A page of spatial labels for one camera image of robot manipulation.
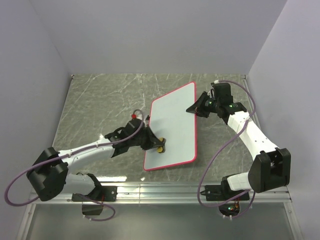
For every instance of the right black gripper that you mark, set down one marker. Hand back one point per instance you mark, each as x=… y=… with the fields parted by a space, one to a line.
x=197 y=107

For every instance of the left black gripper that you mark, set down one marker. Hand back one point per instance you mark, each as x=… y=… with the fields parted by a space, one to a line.
x=153 y=142

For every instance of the yellow whiteboard eraser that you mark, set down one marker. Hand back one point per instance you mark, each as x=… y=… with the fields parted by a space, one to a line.
x=161 y=149

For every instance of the red framed whiteboard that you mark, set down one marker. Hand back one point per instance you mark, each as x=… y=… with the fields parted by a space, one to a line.
x=169 y=120

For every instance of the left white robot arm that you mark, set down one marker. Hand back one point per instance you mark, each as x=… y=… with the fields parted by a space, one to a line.
x=57 y=171

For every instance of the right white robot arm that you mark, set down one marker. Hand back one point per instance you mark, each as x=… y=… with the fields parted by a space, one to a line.
x=271 y=166

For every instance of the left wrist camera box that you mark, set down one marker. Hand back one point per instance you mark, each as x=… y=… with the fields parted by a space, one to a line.
x=134 y=126

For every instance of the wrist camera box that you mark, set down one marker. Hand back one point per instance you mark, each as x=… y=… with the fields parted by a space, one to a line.
x=134 y=126
x=222 y=93

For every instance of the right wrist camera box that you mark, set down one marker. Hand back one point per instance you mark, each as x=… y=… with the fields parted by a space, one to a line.
x=222 y=93

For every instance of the aluminium front rail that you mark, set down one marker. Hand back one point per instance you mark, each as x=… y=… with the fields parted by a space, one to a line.
x=166 y=193

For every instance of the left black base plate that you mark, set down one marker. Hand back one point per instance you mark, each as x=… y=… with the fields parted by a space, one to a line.
x=107 y=193

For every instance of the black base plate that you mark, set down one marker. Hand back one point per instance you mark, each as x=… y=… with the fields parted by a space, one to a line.
x=215 y=193
x=107 y=193

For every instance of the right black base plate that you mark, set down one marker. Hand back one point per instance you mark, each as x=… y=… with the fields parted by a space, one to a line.
x=215 y=193

